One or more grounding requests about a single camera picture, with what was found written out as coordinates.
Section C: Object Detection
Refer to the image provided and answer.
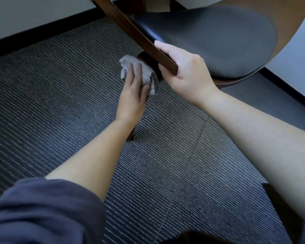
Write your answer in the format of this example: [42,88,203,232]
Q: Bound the small dark wooden chair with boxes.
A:
[262,183,305,244]

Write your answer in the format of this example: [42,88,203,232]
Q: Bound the person's right forearm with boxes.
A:
[200,88,305,219]

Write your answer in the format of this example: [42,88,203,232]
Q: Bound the person's left hand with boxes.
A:
[116,63,151,125]

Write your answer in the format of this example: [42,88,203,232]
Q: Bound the wooden chair with black cushion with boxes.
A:
[87,0,305,142]

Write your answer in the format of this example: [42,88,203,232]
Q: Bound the person's right hand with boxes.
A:
[154,40,219,107]

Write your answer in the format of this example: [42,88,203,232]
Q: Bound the black trousers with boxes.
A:
[162,230,234,244]

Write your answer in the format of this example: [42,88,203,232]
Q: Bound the light blue cleaning cloth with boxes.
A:
[119,54,160,96]

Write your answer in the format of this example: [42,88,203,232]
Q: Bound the person's left forearm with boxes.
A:
[45,119,137,202]

